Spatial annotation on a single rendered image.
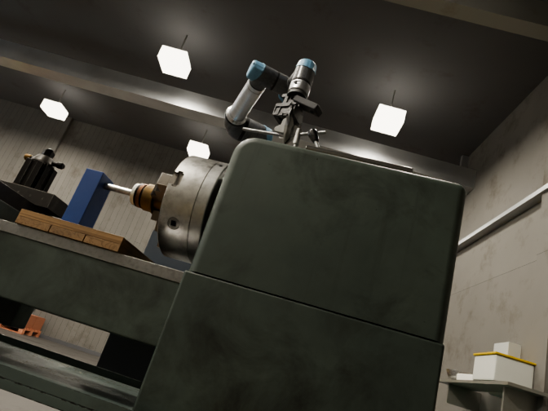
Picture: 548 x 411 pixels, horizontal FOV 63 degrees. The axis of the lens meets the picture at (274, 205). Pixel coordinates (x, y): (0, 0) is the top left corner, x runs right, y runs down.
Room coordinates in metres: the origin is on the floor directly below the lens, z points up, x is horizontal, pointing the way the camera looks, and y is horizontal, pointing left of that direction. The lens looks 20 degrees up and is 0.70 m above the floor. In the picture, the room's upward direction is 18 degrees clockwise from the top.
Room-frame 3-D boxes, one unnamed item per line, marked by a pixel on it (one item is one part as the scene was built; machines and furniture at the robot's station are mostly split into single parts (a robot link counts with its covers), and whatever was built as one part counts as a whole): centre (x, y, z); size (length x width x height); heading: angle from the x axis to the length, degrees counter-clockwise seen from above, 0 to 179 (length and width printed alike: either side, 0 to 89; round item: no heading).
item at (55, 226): (1.32, 0.45, 0.88); 0.36 x 0.30 x 0.04; 170
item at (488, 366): (4.51, -2.71, 1.41); 0.49 x 0.40 x 0.28; 176
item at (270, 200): (1.23, -0.19, 1.06); 0.59 x 0.48 x 0.39; 80
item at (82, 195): (1.34, 0.55, 1.00); 0.08 x 0.06 x 0.23; 170
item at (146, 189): (1.30, 0.36, 1.08); 0.09 x 0.09 x 0.09; 80
